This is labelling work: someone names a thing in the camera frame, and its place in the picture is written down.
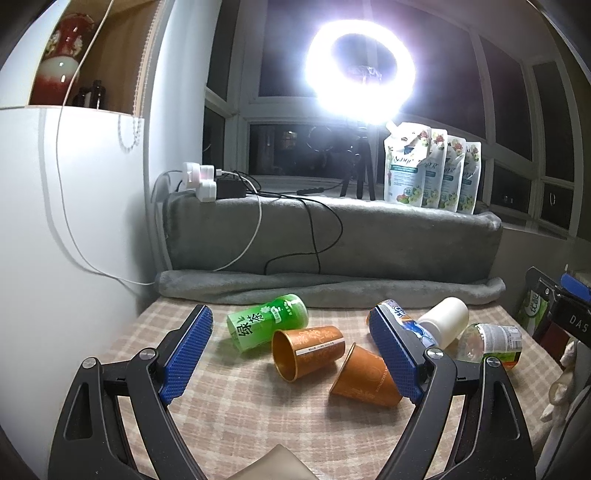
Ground ring light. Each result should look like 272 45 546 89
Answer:
304 19 417 125

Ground green paper bag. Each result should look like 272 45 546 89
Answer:
516 290 548 336

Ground red white ceramic vase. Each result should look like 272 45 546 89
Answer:
29 13 95 105

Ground white cabinet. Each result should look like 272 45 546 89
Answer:
1 1 221 477

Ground plush toy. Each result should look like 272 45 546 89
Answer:
540 338 579 425

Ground black tripod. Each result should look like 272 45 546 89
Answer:
339 124 377 201

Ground green tea cup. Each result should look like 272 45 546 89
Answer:
226 294 308 353

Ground black power cable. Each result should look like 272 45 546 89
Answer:
221 169 359 276

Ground matte orange paper cup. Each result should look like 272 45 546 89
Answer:
329 343 402 408

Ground shiny copper paper cup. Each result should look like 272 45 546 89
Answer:
271 326 346 383

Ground white plastic cup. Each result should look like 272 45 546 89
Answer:
418 297 469 349

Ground grey fleece blanket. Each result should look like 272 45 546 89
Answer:
156 193 506 309

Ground black power adapter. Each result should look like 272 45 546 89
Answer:
215 175 247 200

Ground white power strip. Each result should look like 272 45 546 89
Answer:
183 162 217 203

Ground dark glass bottle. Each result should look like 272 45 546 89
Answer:
71 80 106 109

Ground white charging cable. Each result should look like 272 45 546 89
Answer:
55 0 264 286

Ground white refill pouch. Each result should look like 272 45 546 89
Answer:
457 142 482 215
422 129 448 209
439 136 466 212
384 122 432 207

